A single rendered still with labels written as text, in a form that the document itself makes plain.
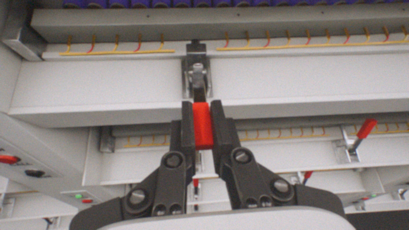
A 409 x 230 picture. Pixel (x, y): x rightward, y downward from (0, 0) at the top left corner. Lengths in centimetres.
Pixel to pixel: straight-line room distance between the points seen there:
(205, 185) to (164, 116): 35
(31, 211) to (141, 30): 53
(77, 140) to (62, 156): 4
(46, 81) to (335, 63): 28
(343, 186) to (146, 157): 51
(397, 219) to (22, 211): 151
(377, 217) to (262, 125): 112
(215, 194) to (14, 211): 46
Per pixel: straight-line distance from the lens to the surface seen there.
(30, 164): 32
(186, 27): 20
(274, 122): 36
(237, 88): 19
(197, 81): 16
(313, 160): 41
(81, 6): 24
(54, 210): 62
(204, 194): 53
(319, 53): 24
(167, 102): 18
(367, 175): 68
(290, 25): 22
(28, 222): 87
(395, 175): 63
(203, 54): 17
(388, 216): 145
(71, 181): 37
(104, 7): 23
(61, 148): 29
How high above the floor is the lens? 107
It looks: 53 degrees down
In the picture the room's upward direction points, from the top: 3 degrees clockwise
